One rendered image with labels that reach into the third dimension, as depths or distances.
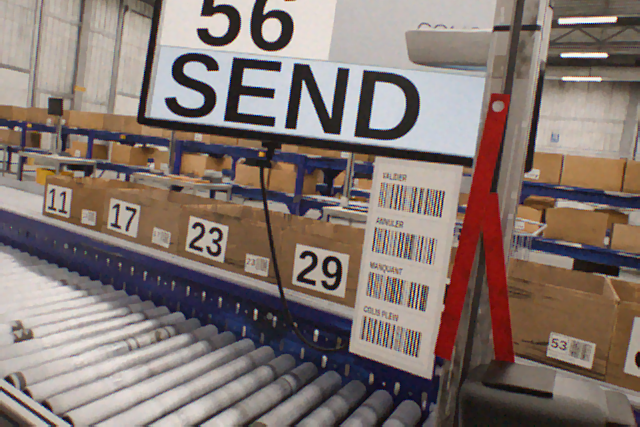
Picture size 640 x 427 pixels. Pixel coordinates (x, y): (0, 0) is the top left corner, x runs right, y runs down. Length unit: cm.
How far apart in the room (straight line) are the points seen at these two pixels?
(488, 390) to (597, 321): 67
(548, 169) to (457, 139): 502
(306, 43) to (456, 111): 20
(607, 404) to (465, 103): 32
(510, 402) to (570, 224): 493
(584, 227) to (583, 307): 427
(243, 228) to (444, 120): 88
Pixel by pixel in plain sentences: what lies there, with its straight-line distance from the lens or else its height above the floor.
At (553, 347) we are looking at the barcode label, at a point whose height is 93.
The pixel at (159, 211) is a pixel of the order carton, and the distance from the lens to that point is 155.
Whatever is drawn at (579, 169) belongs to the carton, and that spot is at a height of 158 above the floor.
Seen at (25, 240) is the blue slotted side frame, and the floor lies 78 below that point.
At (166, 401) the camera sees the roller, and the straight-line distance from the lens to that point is 98.
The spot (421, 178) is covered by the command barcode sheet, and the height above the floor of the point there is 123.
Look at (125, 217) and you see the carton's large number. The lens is 169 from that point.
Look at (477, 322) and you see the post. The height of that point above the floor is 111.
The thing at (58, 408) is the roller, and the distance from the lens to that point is 100.
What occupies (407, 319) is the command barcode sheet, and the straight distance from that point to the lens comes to 44.
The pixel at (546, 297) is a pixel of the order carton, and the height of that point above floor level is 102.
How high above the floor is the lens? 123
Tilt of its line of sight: 3 degrees down
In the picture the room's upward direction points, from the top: 8 degrees clockwise
